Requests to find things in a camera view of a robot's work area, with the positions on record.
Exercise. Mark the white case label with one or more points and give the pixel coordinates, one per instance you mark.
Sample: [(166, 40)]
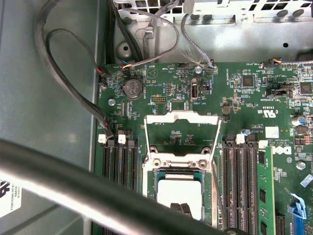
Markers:
[(9, 193)]

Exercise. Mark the metal socket cover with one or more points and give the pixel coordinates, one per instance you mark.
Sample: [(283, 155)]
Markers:
[(200, 118)]

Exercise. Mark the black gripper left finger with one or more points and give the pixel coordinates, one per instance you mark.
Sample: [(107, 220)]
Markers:
[(176, 206)]

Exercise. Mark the RAM slot white clips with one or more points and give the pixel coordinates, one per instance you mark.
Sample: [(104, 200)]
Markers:
[(105, 159), (121, 164), (240, 183)]

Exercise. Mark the CPU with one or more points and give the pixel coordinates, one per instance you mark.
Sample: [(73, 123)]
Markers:
[(178, 191)]

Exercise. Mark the black PC case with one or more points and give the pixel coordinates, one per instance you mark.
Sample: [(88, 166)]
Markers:
[(24, 98)]

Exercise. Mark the blue board connector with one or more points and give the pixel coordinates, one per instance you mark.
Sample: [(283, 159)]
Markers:
[(299, 208)]

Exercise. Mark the silver coin battery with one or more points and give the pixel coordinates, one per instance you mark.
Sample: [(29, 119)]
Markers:
[(132, 88)]

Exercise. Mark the green RAM stick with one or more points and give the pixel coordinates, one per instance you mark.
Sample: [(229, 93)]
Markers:
[(265, 183)]

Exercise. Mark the green motherboard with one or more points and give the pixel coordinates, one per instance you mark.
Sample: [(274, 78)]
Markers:
[(244, 110)]

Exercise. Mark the internal USB port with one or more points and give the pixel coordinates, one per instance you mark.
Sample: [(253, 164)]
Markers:
[(194, 89)]

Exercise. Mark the white board sticker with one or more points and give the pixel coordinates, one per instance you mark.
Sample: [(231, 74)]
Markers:
[(272, 132)]

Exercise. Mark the metal drive cage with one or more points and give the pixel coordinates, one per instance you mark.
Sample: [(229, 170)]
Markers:
[(232, 36)]

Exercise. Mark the CPU socket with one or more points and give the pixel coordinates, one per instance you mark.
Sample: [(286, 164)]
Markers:
[(181, 164)]

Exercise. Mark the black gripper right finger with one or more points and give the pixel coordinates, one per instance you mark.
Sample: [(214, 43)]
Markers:
[(186, 210)]

